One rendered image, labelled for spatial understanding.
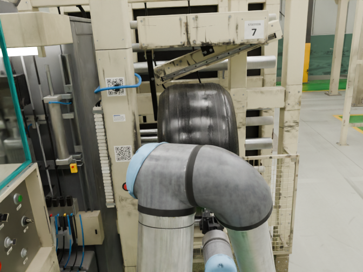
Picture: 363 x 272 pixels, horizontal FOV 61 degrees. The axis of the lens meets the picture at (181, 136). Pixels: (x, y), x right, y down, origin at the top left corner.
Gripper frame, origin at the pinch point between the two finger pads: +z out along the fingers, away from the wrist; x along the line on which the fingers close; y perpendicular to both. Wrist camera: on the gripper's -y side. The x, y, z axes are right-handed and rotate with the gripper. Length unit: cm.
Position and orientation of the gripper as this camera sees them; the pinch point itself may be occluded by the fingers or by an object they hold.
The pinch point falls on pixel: (209, 212)
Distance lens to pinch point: 127.3
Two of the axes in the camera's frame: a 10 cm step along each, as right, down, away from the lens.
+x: -10.0, 0.5, 0.0
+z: -0.1, -3.2, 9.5
